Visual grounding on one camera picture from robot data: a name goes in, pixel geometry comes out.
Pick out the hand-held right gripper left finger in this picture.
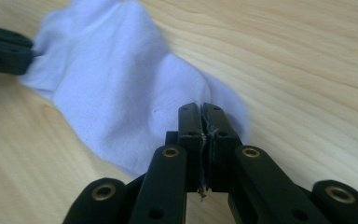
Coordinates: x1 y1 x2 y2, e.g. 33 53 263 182
165 102 207 194

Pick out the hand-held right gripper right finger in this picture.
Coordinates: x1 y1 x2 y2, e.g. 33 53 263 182
201 102 244 194

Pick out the light purple sock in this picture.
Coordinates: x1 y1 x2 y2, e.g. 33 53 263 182
18 0 251 179

